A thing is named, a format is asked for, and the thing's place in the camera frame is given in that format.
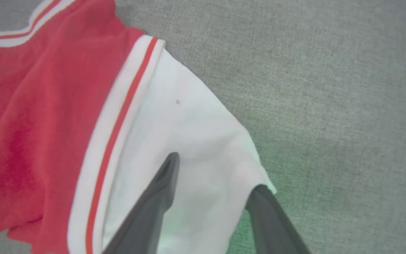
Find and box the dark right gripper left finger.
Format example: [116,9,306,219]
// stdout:
[103,152,180,254]

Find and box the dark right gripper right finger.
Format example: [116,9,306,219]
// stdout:
[245,185,311,254]

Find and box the red and white garment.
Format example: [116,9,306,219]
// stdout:
[0,0,277,254]

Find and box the grey fabric sofa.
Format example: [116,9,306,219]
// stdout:
[0,0,406,254]

